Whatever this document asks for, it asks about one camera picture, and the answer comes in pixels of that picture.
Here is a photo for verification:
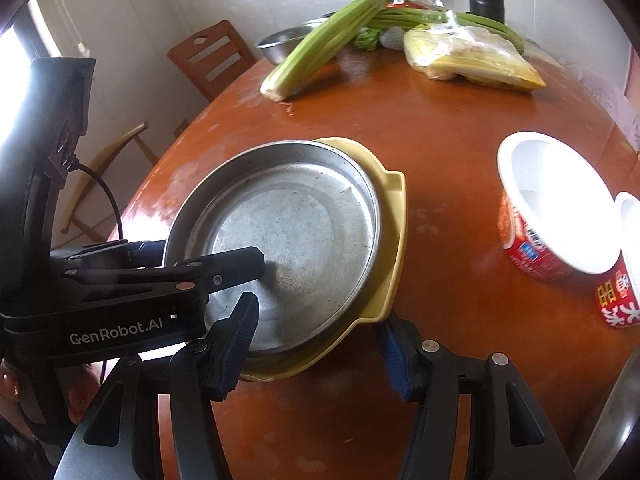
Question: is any red noodle cup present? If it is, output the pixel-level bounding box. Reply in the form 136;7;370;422
596;192;639;328
497;131;620;282

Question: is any small stainless steel bowl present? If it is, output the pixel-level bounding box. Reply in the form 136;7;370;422
574;348;640;479

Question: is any black camera cable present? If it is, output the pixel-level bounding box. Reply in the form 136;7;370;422
67;156;125;241

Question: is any large steel bowl far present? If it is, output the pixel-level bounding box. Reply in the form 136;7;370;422
255;16;326;66

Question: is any curved armrest wooden chair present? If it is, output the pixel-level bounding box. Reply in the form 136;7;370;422
58;120;160;242

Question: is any large celery bunch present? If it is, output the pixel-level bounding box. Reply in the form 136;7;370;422
260;0;394;102

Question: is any person's left hand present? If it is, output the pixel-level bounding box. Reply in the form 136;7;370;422
1;362;101;434

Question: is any yellow shell-shaped plate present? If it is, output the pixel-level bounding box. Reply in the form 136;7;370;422
241;136;408;382

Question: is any brown slatted wooden chair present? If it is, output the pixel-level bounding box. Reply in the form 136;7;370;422
167;20;256;102

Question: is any yellow noodles plastic bag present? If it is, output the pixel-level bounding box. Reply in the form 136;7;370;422
404;21;547;92

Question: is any white foam-netted fruit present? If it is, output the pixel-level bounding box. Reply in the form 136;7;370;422
380;26;406;52

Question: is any round metal pan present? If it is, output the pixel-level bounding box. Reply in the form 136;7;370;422
164;140;381;356

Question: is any purple cloth on chair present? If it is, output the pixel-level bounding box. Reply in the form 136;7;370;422
560;58;639;151

